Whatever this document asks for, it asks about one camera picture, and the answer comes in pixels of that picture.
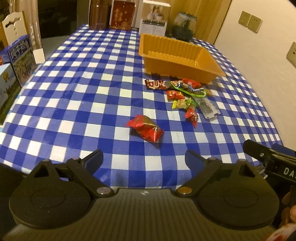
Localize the person's right hand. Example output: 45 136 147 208
280 192 296 227

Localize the small red snack packet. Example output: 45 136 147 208
166 90 185 100

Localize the dark red gift box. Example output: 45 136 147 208
110 1 135 31

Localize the orange plastic tray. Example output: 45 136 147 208
138 34 226 84

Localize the light blue carton box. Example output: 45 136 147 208
0 63 21 125

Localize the yellow green candy packet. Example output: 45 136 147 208
172 98 192 109

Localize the white wooden chair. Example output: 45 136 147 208
1 10 46 65

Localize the green edged dark snack bag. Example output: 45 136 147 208
164 80 207 98

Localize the brown metal thermos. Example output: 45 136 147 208
89 0 111 30

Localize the blue milk carton box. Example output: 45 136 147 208
1 35 37 87

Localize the green glass dome jar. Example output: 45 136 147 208
171 12 197 42

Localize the blue white checkered tablecloth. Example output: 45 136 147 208
1 27 281 188

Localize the red green candy packet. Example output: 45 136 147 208
185 108 199 128

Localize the large red snack packet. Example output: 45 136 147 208
126 114 164 143

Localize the double wall socket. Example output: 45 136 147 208
238 11 263 33

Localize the clear seaweed snack packet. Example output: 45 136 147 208
193 96 220 120

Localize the single wall socket plate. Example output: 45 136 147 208
287 42 296 64

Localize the white humidifier box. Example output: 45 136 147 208
139 1 171 37

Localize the dark red candy wrapper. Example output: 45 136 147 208
145 79 167 90

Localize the clear wrapped brown candy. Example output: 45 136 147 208
204 89 216 97

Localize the sheer curtain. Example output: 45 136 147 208
8 0 43 50

